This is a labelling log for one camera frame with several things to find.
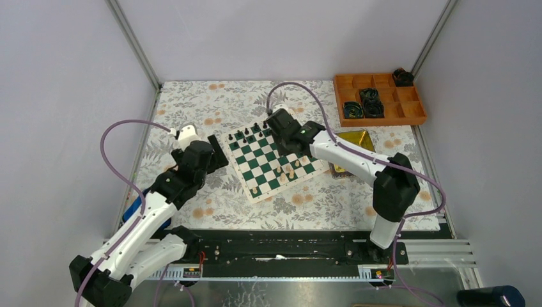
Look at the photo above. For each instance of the blue object under arm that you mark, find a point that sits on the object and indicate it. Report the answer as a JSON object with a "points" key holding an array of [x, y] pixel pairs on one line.
{"points": [[135, 207]]}

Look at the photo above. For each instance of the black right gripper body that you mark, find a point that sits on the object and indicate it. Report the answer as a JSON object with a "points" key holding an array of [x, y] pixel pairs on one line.
{"points": [[282, 148]]}

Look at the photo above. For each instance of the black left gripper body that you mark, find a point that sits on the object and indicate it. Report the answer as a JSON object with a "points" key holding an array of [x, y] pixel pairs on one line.
{"points": [[218, 161]]}

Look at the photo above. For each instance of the black coil tray lower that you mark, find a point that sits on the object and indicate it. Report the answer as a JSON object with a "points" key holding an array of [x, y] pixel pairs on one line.
{"points": [[373, 109]]}

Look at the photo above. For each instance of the black mounting base rail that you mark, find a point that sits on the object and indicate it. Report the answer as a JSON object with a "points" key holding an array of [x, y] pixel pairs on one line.
{"points": [[287, 253]]}

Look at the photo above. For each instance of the green white chess board mat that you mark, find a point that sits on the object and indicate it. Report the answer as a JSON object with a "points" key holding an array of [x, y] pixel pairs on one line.
{"points": [[254, 157]]}

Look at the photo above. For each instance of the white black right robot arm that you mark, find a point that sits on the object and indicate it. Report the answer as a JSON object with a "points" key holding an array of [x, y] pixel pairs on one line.
{"points": [[394, 185]]}

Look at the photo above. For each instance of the black coil tray upper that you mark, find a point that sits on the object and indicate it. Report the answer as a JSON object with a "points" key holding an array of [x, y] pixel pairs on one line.
{"points": [[369, 94]]}

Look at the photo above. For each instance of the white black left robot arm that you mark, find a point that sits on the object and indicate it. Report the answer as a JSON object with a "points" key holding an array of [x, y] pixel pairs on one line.
{"points": [[109, 276]]}

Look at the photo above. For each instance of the wooden compartment tray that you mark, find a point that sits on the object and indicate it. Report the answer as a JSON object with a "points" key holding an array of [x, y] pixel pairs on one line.
{"points": [[402, 105]]}

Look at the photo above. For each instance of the floral table mat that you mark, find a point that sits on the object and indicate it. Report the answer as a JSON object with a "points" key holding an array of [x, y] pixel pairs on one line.
{"points": [[218, 107]]}

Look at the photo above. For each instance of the black coil outside tray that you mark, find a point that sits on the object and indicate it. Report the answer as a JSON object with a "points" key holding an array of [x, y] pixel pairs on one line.
{"points": [[402, 78]]}

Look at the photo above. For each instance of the dark cylinder bottom right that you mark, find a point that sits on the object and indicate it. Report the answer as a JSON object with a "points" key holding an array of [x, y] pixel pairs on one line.
{"points": [[503, 296]]}

